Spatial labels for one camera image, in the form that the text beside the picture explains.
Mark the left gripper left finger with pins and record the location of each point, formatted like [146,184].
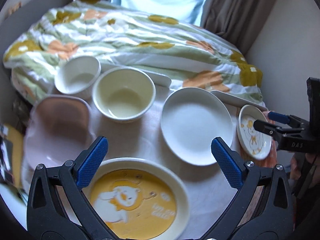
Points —
[57,207]

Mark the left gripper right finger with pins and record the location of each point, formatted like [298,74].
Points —
[262,207]

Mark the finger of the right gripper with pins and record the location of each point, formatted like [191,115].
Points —
[292,122]
[279,133]

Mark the white duck outline plate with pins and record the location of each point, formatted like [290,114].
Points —
[256,144]

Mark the yellow duck plate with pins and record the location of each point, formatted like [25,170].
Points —
[139,199]

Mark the pink square bowl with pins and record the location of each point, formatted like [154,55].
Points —
[59,128]

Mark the plain white plate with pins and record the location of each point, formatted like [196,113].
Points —
[191,118]

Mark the cream yellow bowl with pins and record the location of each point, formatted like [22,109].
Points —
[123,94]

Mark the white bowl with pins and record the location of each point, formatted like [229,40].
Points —
[77,76]

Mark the white tray table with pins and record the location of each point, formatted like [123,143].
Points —
[207,187]

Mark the right brown curtain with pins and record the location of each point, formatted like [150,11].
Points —
[236,21]

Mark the floral green striped duvet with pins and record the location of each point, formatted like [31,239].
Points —
[189,55]

